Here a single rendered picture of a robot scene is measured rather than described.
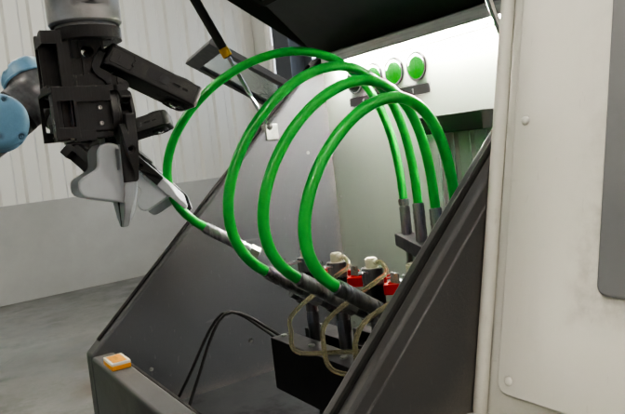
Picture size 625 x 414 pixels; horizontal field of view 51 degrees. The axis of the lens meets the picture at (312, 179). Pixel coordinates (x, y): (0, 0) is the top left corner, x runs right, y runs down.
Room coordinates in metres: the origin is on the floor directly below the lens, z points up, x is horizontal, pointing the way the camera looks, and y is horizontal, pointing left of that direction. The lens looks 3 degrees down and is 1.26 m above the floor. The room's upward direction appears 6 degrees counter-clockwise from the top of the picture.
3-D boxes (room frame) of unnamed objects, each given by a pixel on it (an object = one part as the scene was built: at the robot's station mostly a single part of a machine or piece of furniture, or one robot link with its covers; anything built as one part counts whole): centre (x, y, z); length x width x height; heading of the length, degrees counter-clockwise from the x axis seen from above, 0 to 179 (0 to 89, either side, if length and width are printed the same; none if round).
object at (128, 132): (0.69, 0.19, 1.29); 0.05 x 0.02 x 0.09; 33
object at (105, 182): (0.68, 0.22, 1.25); 0.06 x 0.03 x 0.09; 123
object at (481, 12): (1.11, -0.20, 1.43); 0.54 x 0.03 x 0.02; 32
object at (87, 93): (0.69, 0.23, 1.35); 0.09 x 0.08 x 0.12; 123
